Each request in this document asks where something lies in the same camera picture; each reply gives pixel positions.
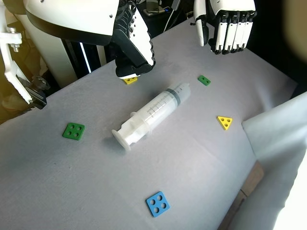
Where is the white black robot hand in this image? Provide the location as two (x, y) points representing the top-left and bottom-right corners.
(24, 0), (156, 80)
(193, 0), (259, 56)

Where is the large clear plastic syringe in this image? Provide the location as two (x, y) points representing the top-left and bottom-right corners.
(111, 82), (191, 151)

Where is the black stand with light strip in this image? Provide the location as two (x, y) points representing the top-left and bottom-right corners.
(61, 38), (113, 82)

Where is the white robot torso column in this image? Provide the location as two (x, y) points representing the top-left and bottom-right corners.
(14, 11), (78, 90)

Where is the small green two-hole block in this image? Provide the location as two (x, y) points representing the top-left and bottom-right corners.
(197, 75), (212, 86)

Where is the black clamp with knob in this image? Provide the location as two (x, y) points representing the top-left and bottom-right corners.
(16, 75), (51, 112)

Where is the yellow square four-hole block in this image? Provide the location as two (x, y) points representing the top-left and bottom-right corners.
(122, 76), (139, 86)

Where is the yellow triangle three-hole block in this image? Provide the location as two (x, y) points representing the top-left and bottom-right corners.
(217, 115), (233, 131)

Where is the green square four-hole block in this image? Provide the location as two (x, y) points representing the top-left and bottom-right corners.
(62, 122), (86, 140)

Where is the white fabric sheet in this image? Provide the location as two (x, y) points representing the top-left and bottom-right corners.
(227, 92), (307, 230)

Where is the brown cardboard piece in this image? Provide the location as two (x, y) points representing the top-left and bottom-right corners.
(217, 160), (264, 230)

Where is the grey tablecloth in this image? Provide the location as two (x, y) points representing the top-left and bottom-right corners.
(0, 18), (299, 230)

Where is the blue square four-hole block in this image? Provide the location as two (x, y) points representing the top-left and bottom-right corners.
(145, 191), (172, 218)

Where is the white thin cable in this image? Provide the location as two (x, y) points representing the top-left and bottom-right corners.
(164, 8), (175, 33)

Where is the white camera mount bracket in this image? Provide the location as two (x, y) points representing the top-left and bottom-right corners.
(0, 0), (33, 105)

